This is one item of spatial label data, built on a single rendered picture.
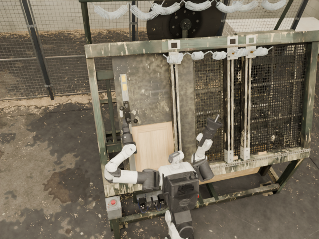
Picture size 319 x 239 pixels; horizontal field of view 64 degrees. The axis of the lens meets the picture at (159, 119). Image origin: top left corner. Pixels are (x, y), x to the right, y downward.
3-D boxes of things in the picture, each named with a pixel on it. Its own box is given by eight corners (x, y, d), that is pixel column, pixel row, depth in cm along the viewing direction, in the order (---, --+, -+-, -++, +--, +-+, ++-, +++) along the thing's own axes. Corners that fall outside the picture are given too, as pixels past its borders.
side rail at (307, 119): (296, 144, 286) (304, 148, 276) (303, 41, 258) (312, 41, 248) (302, 143, 288) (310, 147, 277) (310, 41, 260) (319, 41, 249)
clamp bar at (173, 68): (172, 170, 247) (181, 181, 224) (164, 41, 216) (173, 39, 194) (182, 168, 249) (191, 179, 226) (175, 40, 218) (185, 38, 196)
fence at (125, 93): (130, 178, 238) (131, 179, 234) (119, 74, 213) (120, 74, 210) (136, 177, 239) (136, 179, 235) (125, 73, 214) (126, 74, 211)
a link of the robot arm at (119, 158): (116, 159, 200) (98, 174, 187) (118, 150, 193) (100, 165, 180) (126, 166, 197) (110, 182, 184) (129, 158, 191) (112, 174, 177)
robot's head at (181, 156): (183, 162, 194) (183, 152, 191) (174, 168, 188) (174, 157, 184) (177, 159, 199) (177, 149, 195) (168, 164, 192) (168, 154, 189)
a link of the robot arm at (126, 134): (119, 124, 202) (121, 139, 198) (131, 123, 204) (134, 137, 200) (118, 129, 213) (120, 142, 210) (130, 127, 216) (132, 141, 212)
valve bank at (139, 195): (136, 217, 242) (136, 205, 226) (133, 204, 252) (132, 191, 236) (185, 206, 254) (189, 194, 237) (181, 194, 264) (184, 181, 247)
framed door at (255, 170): (190, 184, 309) (191, 186, 308) (198, 156, 271) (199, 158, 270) (256, 171, 330) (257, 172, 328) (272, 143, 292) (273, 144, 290)
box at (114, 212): (108, 220, 220) (107, 211, 208) (107, 207, 229) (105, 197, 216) (122, 217, 223) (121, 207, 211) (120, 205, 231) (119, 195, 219)
